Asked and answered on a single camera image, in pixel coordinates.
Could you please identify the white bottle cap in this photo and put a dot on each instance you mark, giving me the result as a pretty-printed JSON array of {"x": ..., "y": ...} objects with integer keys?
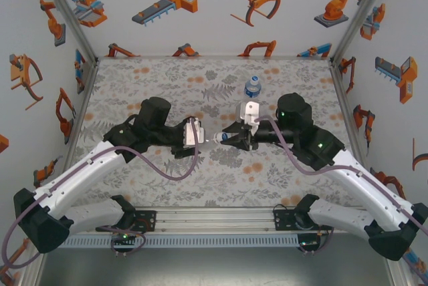
[{"x": 219, "y": 136}]

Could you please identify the aluminium side frame rail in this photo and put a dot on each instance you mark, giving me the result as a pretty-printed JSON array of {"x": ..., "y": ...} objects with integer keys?
[
  {"x": 353, "y": 132},
  {"x": 87, "y": 85}
]

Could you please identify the controller board green light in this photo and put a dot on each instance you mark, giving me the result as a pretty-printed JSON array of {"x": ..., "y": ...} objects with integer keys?
[
  {"x": 309, "y": 243},
  {"x": 123, "y": 237}
]

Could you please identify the aluminium frame post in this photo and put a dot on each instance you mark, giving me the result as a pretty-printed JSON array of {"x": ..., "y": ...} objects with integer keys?
[
  {"x": 362, "y": 12},
  {"x": 67, "y": 12},
  {"x": 398, "y": 274}
]

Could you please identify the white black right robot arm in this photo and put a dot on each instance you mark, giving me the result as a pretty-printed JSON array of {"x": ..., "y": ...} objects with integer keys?
[{"x": 368, "y": 179}]

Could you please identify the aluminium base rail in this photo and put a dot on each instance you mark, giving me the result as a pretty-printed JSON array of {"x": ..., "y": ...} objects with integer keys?
[{"x": 217, "y": 219}]

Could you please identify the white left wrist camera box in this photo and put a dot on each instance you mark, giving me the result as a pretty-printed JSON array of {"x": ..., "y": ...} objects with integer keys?
[{"x": 192, "y": 134}]

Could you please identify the clear Pocari Sweat bottle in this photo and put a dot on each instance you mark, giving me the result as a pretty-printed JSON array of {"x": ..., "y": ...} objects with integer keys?
[{"x": 251, "y": 90}]

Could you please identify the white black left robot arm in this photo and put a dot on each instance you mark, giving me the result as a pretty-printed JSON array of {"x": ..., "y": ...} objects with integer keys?
[{"x": 83, "y": 169}]

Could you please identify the white cap blue Pocari print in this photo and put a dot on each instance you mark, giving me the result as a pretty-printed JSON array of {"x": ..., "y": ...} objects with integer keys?
[{"x": 254, "y": 79}]

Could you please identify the floral patterned table cover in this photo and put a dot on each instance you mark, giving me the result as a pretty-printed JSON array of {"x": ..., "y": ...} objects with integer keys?
[{"x": 200, "y": 185}]

